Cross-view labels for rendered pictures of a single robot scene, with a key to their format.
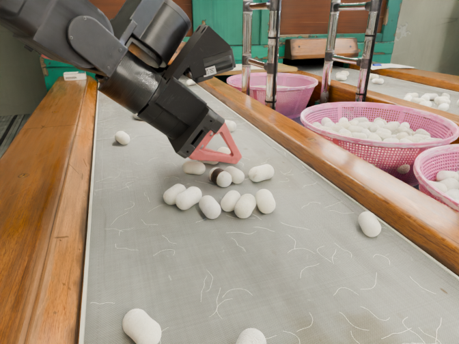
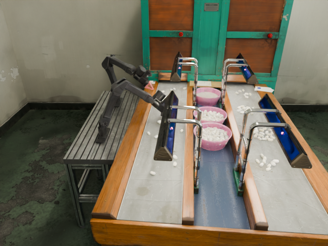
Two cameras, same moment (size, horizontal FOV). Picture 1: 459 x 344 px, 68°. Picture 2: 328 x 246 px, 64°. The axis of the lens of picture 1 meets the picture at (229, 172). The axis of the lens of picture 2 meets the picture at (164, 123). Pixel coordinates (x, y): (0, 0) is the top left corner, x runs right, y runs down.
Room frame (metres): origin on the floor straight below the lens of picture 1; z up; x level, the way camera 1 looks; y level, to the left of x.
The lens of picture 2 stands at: (-1.26, -0.69, 1.71)
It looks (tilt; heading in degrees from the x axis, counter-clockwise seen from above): 29 degrees down; 24
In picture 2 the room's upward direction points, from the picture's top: straight up
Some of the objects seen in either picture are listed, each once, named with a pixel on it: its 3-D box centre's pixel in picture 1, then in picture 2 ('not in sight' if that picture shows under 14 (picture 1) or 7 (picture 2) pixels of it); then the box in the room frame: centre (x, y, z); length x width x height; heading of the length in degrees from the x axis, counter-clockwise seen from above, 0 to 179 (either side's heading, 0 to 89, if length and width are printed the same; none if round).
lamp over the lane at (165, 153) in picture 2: not in sight; (168, 119); (-0.15, -0.22, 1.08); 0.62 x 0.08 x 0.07; 19
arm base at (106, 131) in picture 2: not in sight; (102, 131); (0.11, 0.42, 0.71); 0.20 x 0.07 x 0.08; 23
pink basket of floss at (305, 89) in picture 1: (270, 95); (206, 97); (1.02, -0.12, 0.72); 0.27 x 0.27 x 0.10
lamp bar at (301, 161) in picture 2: not in sight; (280, 123); (0.03, -0.76, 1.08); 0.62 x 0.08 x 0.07; 19
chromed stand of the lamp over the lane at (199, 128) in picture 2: not in sight; (182, 149); (-0.13, -0.30, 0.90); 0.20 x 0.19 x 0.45; 19
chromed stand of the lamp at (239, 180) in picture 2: not in sight; (258, 153); (0.00, -0.68, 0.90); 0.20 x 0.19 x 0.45; 19
